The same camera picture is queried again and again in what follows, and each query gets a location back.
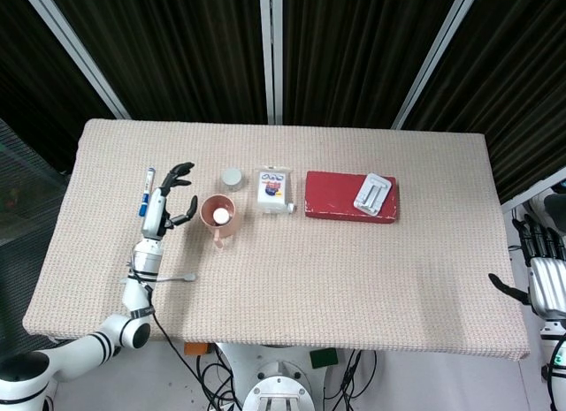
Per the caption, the black cable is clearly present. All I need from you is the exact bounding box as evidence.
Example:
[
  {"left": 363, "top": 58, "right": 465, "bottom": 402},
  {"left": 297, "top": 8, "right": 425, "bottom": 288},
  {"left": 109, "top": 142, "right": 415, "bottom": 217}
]
[
  {"left": 539, "top": 333, "right": 566, "bottom": 411},
  {"left": 325, "top": 347, "right": 378, "bottom": 411},
  {"left": 127, "top": 251, "right": 235, "bottom": 411}
]

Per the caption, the clear plastic cotton pad packet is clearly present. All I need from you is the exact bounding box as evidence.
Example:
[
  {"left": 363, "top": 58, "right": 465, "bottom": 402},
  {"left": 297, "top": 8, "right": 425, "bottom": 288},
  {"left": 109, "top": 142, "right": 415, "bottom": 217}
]
[{"left": 255, "top": 164, "right": 297, "bottom": 216}]

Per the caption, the white robot base silver disk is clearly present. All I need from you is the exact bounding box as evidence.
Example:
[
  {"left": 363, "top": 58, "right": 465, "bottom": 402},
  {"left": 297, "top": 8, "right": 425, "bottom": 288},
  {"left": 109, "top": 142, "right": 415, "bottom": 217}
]
[{"left": 215, "top": 341, "right": 342, "bottom": 411}]

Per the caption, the beige waffle weave tablecloth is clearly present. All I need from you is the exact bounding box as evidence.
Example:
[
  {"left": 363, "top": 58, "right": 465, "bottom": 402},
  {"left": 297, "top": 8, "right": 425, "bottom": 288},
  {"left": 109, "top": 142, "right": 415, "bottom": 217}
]
[{"left": 21, "top": 118, "right": 532, "bottom": 364}]

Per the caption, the white frame post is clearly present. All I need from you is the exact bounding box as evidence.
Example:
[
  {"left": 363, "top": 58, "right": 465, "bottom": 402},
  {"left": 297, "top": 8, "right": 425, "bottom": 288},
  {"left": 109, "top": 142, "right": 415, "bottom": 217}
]
[
  {"left": 19, "top": 0, "right": 133, "bottom": 120},
  {"left": 390, "top": 0, "right": 488, "bottom": 131},
  {"left": 257, "top": 0, "right": 285, "bottom": 126},
  {"left": 499, "top": 165, "right": 566, "bottom": 214}
]

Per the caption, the small white jar grey lid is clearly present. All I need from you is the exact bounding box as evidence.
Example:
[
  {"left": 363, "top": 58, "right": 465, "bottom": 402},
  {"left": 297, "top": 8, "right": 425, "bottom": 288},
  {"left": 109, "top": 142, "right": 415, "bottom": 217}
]
[{"left": 220, "top": 166, "right": 245, "bottom": 193}]

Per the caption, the blue white marker pen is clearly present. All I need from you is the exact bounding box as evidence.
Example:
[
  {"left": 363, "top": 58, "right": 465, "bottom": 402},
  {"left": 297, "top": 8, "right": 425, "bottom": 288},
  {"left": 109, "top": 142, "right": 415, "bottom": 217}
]
[{"left": 137, "top": 164, "right": 157, "bottom": 218}]

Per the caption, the small green box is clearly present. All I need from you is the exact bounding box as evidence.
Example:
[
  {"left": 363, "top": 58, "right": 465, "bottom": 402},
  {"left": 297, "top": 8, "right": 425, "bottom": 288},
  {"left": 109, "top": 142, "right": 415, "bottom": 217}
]
[{"left": 309, "top": 348, "right": 340, "bottom": 370}]

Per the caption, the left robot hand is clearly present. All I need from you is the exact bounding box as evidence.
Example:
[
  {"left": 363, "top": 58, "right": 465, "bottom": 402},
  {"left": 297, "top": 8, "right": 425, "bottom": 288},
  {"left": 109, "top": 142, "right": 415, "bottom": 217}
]
[{"left": 141, "top": 162, "right": 199, "bottom": 242}]

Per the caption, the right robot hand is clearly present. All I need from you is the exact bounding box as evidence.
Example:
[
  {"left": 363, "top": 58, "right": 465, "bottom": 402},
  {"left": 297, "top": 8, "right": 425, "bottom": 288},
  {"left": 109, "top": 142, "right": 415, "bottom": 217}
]
[{"left": 487, "top": 213, "right": 566, "bottom": 320}]

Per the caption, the red brick block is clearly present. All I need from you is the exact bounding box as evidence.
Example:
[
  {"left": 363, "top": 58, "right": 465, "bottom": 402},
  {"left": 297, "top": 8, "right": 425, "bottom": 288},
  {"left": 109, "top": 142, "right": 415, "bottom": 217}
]
[{"left": 304, "top": 170, "right": 402, "bottom": 227}]

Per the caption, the pink ribbed cup with handle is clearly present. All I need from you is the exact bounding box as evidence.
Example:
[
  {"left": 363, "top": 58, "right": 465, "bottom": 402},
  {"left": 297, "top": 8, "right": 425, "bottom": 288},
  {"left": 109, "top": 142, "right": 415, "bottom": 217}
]
[{"left": 199, "top": 194, "right": 244, "bottom": 252}]

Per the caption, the dark pleated curtain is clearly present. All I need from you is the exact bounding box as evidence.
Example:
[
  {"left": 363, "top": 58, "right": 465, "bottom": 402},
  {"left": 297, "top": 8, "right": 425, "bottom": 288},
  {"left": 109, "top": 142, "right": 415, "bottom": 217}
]
[
  {"left": 281, "top": 0, "right": 460, "bottom": 130},
  {"left": 43, "top": 0, "right": 272, "bottom": 124},
  {"left": 0, "top": 0, "right": 119, "bottom": 176},
  {"left": 402, "top": 0, "right": 566, "bottom": 205}
]

